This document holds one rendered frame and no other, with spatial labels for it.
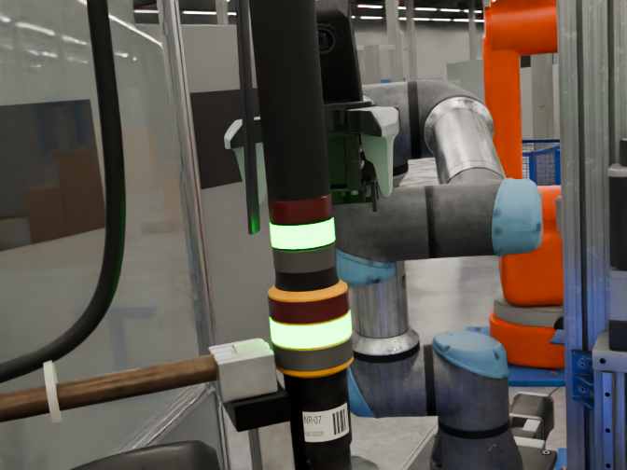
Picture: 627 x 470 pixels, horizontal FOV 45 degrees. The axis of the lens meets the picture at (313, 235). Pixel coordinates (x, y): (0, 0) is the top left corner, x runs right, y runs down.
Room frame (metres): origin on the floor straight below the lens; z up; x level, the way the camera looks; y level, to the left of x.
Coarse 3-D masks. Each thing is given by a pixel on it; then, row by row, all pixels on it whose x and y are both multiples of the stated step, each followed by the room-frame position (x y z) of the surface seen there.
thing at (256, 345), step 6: (246, 342) 0.38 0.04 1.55; (252, 342) 0.38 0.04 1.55; (258, 342) 0.38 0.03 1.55; (264, 342) 0.38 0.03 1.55; (234, 348) 0.38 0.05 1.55; (240, 348) 0.38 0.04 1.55; (246, 348) 0.38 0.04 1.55; (252, 348) 0.38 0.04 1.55; (258, 348) 0.38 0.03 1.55; (264, 348) 0.38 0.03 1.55
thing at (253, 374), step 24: (216, 360) 0.37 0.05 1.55; (240, 360) 0.37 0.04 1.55; (264, 360) 0.37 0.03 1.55; (216, 384) 0.37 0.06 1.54; (240, 384) 0.37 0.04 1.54; (264, 384) 0.37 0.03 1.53; (240, 408) 0.36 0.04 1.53; (264, 408) 0.36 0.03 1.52; (288, 408) 0.37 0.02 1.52; (264, 432) 0.37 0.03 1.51; (288, 432) 0.37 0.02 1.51; (264, 456) 0.37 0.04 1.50; (288, 456) 0.37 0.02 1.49
